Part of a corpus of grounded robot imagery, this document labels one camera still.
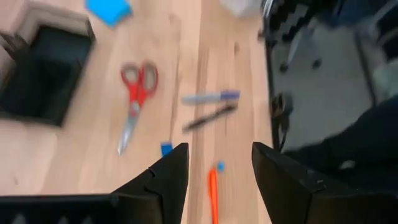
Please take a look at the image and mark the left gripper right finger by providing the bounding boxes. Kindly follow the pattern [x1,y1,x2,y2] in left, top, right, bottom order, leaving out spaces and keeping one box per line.
[251,141,325,224]

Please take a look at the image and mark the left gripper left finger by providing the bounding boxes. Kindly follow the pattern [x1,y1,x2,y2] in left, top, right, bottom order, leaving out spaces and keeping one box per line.
[110,142,190,224]

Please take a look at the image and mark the blue eraser block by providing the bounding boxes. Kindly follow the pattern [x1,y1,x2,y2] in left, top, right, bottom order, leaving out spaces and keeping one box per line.
[160,141,174,157]

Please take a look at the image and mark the orange highlighter marker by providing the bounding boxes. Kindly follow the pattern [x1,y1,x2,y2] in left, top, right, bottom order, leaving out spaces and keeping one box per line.
[207,167,220,224]

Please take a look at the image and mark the black pen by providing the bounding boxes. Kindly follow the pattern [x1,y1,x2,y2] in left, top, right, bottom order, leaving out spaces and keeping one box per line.
[182,103,239,133]

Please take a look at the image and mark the purple marker pen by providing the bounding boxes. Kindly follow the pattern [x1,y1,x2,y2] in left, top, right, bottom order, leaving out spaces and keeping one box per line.
[181,89,241,106]

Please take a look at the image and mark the red handled scissors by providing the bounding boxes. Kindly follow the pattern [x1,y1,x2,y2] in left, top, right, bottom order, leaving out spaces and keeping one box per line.
[117,60,160,157]

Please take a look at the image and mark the office chair with casters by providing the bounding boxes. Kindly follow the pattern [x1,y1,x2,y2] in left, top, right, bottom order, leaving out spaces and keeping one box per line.
[267,0,398,74]

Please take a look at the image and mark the black mesh desk organizer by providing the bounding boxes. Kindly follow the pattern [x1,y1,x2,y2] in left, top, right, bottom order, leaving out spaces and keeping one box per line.
[0,1,96,128]

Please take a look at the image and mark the person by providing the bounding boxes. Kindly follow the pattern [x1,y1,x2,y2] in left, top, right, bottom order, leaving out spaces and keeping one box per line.
[284,95,398,196]

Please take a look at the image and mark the blue sticky note pad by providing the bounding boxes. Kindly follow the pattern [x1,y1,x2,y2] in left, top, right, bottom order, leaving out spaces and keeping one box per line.
[84,0,133,29]

